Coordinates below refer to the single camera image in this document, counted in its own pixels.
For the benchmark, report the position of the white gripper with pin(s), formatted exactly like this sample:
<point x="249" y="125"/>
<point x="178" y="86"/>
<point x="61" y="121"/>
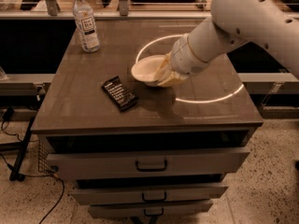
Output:
<point x="186" y="60"/>

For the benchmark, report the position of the white paper bowl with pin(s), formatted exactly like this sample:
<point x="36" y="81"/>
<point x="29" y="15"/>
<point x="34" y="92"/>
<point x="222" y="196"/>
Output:
<point x="145" y="69"/>

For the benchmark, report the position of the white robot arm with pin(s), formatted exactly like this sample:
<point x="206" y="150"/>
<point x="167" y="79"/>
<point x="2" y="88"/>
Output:
<point x="232" y="24"/>

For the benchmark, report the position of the black rxbar chocolate wrapper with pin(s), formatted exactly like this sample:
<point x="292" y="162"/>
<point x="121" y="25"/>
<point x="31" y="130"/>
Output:
<point x="122" y="97"/>

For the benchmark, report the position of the grey drawer cabinet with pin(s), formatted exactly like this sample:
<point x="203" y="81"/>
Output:
<point x="211" y="110"/>

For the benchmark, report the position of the clear plastic water bottle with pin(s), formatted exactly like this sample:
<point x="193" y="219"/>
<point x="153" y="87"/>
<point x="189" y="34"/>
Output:
<point x="86" y="27"/>

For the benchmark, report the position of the middle grey drawer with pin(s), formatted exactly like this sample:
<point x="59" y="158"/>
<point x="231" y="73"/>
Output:
<point x="150" y="194"/>

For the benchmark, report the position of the grey drawer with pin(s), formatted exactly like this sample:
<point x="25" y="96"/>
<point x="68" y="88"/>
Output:
<point x="149" y="209"/>
<point x="209" y="161"/>
<point x="150" y="194"/>

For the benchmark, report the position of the top grey drawer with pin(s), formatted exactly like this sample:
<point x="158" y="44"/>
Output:
<point x="209" y="161"/>

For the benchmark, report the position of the bottom grey drawer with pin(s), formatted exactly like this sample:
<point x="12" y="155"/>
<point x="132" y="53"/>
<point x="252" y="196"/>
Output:
<point x="149" y="209"/>

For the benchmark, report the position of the black stand leg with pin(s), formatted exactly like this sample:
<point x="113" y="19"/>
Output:
<point x="15" y="173"/>

